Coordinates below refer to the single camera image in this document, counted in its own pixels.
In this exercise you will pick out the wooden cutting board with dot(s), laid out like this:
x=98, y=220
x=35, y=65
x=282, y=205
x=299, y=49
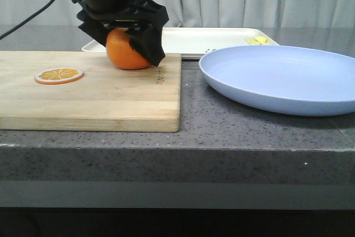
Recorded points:
x=105, y=99

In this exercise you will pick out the orange fruit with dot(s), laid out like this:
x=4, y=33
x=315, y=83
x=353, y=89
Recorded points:
x=121, y=54

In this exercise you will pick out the pale yellow knife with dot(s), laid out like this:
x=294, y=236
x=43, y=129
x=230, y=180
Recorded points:
x=251, y=41

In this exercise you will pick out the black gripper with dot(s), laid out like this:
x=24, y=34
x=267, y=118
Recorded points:
x=145, y=38

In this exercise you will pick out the pale yellow spoon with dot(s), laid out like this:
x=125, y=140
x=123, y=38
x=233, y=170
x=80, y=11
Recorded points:
x=262, y=40

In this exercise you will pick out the white rectangular tray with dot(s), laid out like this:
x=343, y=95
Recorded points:
x=193, y=43

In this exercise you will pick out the light blue plate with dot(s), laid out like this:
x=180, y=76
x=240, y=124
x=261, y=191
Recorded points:
x=283, y=79

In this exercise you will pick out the orange slice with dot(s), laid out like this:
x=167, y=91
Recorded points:
x=57, y=76

